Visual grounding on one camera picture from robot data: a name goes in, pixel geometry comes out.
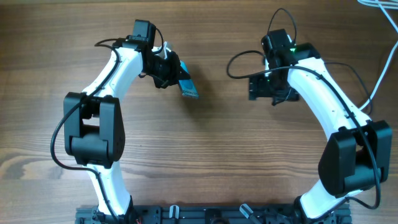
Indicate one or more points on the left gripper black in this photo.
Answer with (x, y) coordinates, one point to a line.
(174, 74)

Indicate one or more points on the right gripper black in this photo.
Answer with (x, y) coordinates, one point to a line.
(256, 89)

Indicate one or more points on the turquoise screen Galaxy smartphone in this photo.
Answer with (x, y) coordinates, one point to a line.
(188, 89)

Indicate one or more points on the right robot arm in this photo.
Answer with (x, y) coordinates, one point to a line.
(357, 153)

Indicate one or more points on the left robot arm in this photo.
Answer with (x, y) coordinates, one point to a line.
(93, 122)

